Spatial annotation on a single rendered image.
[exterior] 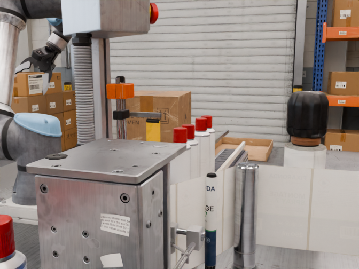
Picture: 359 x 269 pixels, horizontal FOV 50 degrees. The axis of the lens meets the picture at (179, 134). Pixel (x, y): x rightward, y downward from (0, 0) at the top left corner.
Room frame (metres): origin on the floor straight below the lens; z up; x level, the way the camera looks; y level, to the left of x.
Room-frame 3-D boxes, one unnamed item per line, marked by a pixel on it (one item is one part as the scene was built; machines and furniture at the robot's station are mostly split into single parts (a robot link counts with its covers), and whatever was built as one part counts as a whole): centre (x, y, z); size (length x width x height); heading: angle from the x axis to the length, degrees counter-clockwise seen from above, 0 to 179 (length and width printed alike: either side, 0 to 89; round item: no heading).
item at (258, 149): (1.76, -0.29, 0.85); 0.30 x 0.26 x 0.04; 162
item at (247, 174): (0.62, -0.11, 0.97); 0.05 x 0.05 x 0.19
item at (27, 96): (4.78, 1.92, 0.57); 1.20 x 0.85 x 1.14; 167
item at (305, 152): (0.80, -0.27, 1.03); 0.09 x 0.09 x 0.30
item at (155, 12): (0.73, 0.06, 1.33); 0.04 x 0.03 x 0.04; 37
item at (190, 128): (0.94, -0.02, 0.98); 0.05 x 0.05 x 0.20
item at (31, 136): (1.03, 0.39, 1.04); 0.13 x 0.12 x 0.14; 86
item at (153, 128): (0.77, 0.05, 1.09); 0.03 x 0.01 x 0.06; 72
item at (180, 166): (0.89, 0.00, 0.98); 0.05 x 0.05 x 0.20
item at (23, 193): (1.02, 0.38, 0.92); 0.15 x 0.15 x 0.10
